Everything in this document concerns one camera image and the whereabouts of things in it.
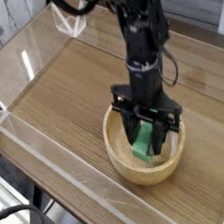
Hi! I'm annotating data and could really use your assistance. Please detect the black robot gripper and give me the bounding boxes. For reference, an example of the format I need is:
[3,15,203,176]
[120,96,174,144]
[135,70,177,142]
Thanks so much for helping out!
[111,57,182,156]

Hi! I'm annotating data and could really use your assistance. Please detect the green rectangular block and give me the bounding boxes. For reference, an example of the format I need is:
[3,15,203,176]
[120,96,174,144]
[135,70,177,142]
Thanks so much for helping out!
[132,120,157,164]

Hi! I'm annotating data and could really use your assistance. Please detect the brown wooden bowl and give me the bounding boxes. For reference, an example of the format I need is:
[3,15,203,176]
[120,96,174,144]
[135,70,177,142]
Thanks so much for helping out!
[103,106,186,186]

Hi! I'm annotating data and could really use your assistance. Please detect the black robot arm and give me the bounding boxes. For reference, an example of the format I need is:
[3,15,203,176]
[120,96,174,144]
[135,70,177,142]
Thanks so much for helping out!
[49,0,182,157]

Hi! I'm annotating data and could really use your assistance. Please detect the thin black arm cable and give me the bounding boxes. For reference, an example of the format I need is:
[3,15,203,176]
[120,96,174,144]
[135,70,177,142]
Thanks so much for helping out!
[156,45,180,89]

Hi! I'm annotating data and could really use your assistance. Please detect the clear acrylic table enclosure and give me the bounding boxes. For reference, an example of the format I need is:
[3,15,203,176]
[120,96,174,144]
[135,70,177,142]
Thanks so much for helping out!
[0,8,224,224]

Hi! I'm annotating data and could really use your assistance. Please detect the clear acrylic corner bracket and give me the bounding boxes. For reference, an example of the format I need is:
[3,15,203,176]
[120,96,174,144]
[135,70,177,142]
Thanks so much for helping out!
[50,3,86,38]

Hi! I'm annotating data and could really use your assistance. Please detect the black cable loop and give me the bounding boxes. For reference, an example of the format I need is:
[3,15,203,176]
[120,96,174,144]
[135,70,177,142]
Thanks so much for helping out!
[0,202,46,224]

